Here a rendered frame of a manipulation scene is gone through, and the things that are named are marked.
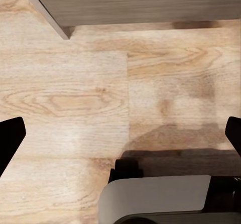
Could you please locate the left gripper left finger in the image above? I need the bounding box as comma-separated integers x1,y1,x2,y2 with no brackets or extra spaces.
0,117,26,177

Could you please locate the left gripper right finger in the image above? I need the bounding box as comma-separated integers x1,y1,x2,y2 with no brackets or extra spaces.
225,116,241,157

